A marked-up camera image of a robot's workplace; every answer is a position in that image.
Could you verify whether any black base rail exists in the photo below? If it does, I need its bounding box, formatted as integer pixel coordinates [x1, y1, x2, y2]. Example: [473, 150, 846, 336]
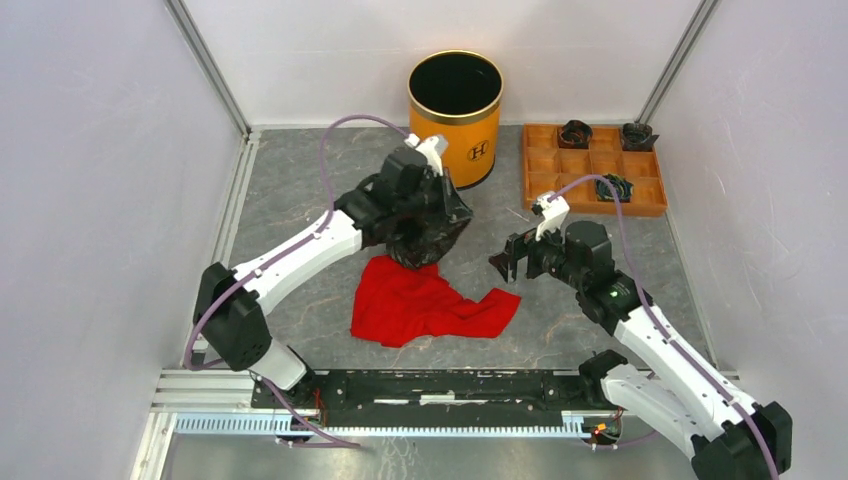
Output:
[251, 351, 620, 437]

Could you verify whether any aluminium corner post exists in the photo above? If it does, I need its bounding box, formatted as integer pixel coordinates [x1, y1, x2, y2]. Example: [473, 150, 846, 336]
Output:
[635, 0, 720, 123]
[164, 0, 252, 138]

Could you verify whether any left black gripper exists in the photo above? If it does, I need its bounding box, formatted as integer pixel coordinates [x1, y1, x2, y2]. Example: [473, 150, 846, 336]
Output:
[395, 166, 472, 225]

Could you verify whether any rolled bag front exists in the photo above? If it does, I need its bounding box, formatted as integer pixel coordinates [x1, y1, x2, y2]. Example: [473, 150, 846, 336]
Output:
[595, 173, 634, 203]

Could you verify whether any rolled bag back right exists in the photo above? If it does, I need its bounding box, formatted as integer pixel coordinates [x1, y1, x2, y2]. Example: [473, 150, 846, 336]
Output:
[620, 122, 660, 152]

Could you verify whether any right aluminium corner post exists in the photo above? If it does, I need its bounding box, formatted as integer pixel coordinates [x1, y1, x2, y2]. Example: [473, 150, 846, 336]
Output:
[635, 0, 720, 123]

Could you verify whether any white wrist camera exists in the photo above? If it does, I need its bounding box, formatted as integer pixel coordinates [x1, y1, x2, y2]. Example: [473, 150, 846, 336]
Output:
[404, 133, 449, 176]
[531, 191, 570, 241]

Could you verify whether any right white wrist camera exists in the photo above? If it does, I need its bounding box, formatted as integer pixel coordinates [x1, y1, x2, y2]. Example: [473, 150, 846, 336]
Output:
[531, 191, 570, 241]

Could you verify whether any red cloth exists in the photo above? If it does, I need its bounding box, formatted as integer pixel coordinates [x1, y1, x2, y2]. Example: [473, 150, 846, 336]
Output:
[350, 255, 521, 348]

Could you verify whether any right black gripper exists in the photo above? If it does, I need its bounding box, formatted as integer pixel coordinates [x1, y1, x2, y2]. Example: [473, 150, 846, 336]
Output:
[487, 215, 585, 290]

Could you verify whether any black trash bag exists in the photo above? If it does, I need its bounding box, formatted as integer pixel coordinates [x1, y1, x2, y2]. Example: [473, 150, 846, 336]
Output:
[385, 195, 474, 270]

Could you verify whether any orange trash bin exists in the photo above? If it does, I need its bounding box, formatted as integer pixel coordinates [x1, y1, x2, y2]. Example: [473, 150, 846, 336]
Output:
[407, 50, 504, 189]

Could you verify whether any rolled bag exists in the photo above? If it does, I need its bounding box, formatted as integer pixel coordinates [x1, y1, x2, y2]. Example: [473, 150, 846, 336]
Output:
[556, 119, 593, 150]
[620, 122, 660, 152]
[595, 173, 634, 203]

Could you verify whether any purple cable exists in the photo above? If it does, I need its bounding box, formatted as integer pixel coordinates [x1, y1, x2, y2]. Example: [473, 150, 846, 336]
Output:
[553, 174, 783, 480]
[182, 114, 412, 450]

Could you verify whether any left aluminium corner post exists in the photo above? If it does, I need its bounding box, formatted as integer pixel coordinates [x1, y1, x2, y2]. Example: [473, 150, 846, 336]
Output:
[164, 0, 252, 138]

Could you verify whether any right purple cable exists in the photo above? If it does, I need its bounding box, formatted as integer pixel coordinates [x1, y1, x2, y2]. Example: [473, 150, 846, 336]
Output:
[553, 174, 783, 480]

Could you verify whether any orange compartment tray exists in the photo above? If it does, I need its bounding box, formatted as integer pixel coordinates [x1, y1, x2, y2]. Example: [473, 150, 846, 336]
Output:
[522, 123, 668, 217]

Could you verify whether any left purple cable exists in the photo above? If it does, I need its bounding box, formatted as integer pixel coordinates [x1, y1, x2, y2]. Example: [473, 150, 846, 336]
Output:
[182, 114, 412, 450]

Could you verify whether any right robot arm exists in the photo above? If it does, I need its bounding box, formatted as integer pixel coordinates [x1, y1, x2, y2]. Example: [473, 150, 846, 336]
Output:
[489, 221, 793, 479]

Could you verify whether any rolled bag back left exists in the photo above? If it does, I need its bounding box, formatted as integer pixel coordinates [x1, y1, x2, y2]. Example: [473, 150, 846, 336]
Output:
[556, 119, 593, 150]

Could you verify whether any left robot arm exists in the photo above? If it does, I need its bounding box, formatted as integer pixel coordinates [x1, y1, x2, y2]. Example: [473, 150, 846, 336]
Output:
[193, 136, 473, 408]

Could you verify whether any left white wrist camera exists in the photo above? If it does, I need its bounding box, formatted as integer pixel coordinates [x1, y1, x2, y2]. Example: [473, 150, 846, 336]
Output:
[404, 133, 449, 176]

